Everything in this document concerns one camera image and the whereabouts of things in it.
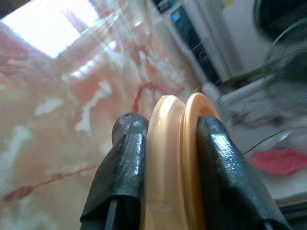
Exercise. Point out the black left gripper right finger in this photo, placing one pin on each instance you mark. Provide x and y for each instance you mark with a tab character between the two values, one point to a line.
227	182

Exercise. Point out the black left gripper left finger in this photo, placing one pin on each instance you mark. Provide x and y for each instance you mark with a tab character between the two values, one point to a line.
122	167

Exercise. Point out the peach plastic container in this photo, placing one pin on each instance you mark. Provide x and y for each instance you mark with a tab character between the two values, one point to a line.
168	155

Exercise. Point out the red cloth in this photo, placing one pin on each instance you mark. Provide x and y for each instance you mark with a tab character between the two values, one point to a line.
278	161

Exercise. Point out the clear drinking glass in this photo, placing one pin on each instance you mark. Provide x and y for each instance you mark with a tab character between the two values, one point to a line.
112	21

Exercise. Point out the white appliance with blue display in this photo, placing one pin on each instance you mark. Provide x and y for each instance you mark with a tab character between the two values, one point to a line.
192	36

